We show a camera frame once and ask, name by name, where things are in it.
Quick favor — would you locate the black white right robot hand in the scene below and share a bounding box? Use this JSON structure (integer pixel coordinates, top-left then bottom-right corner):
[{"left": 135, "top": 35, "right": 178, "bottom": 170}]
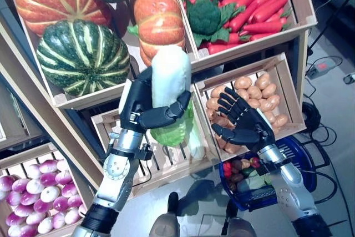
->
[{"left": 211, "top": 87, "right": 277, "bottom": 153}]

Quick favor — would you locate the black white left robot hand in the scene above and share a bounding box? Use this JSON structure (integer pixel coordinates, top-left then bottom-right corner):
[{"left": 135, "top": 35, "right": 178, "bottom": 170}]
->
[{"left": 118, "top": 67, "right": 192, "bottom": 132}]

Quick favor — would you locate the napa cabbage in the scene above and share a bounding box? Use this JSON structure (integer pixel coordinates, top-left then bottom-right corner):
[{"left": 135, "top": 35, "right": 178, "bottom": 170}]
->
[
  {"left": 186, "top": 102, "right": 207, "bottom": 162},
  {"left": 149, "top": 44, "right": 195, "bottom": 147}
]

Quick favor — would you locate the blue plastic shopping basket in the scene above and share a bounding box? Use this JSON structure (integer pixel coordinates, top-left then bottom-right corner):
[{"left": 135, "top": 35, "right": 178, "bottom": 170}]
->
[{"left": 219, "top": 135, "right": 318, "bottom": 212}]

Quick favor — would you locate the green bell pepper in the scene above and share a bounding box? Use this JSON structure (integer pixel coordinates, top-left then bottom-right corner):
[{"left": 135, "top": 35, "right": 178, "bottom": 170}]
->
[{"left": 242, "top": 167, "right": 261, "bottom": 179}]

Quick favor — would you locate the wooden potato crate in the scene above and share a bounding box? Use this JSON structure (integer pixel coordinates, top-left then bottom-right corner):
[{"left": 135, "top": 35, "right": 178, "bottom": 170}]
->
[{"left": 194, "top": 52, "right": 307, "bottom": 162}]

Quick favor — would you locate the large wooden pumpkin crate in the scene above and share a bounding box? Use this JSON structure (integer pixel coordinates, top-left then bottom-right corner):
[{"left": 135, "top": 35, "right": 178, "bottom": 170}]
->
[{"left": 6, "top": 0, "right": 198, "bottom": 110}]

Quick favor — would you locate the pale long vegetable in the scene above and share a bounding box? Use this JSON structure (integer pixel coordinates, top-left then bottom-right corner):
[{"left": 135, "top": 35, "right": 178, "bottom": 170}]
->
[{"left": 237, "top": 177, "right": 275, "bottom": 193}]

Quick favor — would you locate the slatted wooden cabbage crate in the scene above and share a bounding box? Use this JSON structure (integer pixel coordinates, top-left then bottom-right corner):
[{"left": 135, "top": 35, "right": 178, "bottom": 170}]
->
[{"left": 90, "top": 81, "right": 222, "bottom": 196}]

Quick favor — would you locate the orange pumpkin with green stem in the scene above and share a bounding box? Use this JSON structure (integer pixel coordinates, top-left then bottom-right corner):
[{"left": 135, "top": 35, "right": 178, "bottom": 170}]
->
[{"left": 126, "top": 0, "right": 187, "bottom": 68}]

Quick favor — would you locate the silver right robot leg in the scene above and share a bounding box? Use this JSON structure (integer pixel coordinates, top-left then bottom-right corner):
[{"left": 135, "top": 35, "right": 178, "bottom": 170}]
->
[{"left": 221, "top": 198, "right": 258, "bottom": 237}]

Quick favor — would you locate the dark green broccoli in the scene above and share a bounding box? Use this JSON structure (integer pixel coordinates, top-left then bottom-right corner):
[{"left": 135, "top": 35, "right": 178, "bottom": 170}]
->
[{"left": 185, "top": 0, "right": 245, "bottom": 48}]

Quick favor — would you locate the wooden turnip crate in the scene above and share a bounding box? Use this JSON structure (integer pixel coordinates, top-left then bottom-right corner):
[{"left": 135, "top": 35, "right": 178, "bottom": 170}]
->
[{"left": 0, "top": 142, "right": 89, "bottom": 237}]

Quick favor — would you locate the black tripod pole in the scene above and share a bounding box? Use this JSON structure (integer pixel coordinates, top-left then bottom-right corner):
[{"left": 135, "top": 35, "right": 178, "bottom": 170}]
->
[{"left": 307, "top": 0, "right": 355, "bottom": 56}]

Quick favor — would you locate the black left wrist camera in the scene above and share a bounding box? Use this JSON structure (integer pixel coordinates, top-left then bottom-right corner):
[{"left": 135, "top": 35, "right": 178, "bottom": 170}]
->
[{"left": 139, "top": 143, "right": 153, "bottom": 162}]

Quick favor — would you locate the coiled black cable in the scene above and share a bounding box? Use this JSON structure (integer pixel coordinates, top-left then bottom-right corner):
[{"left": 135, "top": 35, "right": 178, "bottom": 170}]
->
[{"left": 300, "top": 101, "right": 323, "bottom": 138}]

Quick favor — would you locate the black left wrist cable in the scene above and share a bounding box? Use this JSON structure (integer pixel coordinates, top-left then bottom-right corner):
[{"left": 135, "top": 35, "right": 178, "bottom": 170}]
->
[{"left": 132, "top": 160, "right": 154, "bottom": 187}]

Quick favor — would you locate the power strip with red switch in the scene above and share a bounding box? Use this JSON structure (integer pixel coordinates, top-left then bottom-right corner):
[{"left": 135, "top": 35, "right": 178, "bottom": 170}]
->
[{"left": 306, "top": 56, "right": 344, "bottom": 80}]

